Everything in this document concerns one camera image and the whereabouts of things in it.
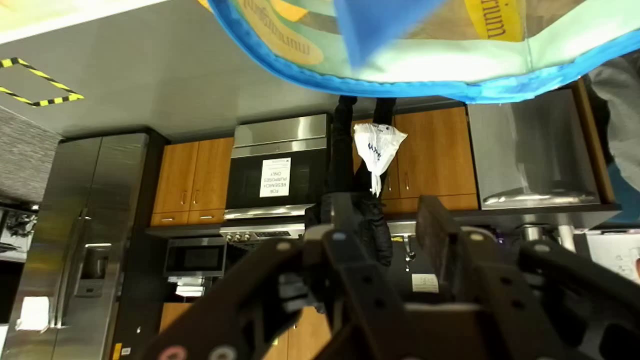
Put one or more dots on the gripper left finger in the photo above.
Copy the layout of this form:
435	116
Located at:
345	280

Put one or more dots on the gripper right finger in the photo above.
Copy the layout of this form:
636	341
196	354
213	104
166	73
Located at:
500	300

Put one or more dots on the white plastic bag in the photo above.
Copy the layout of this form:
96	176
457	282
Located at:
377	147

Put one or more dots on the wooden cabinet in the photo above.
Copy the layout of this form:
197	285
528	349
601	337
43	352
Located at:
435	155
305	340
192	180

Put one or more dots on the stove with knobs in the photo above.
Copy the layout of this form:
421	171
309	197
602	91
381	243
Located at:
260	233

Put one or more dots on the white paper notice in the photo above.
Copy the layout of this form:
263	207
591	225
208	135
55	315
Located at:
275	177

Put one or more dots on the person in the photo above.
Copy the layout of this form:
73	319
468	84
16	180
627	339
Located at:
342	150

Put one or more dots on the oven door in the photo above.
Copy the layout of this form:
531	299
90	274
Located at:
250	175

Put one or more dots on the microwave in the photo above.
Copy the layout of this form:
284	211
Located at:
195	257

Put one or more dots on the stainless steel range hood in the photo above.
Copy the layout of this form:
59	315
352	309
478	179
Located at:
530	150

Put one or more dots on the stainless steel refrigerator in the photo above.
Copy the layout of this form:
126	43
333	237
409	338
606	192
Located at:
75	225

